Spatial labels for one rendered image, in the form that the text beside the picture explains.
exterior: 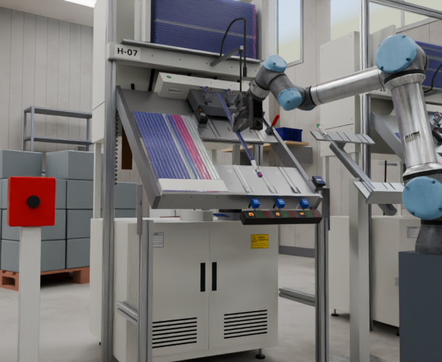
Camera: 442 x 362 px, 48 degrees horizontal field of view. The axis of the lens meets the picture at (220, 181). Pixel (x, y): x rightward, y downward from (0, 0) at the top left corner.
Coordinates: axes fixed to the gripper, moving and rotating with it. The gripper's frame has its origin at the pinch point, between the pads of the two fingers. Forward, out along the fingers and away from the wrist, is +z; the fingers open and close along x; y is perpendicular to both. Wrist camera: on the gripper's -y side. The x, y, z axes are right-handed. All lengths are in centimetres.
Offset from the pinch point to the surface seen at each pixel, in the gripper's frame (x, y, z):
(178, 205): 28.5, -29.3, 7.8
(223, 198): 12.2, -28.5, 4.7
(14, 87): 25, 530, 519
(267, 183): -11.0, -19.6, 7.2
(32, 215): 75, -27, 18
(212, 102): -1.9, 28.1, 13.3
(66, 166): 18, 149, 224
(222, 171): 6.4, -13.1, 8.9
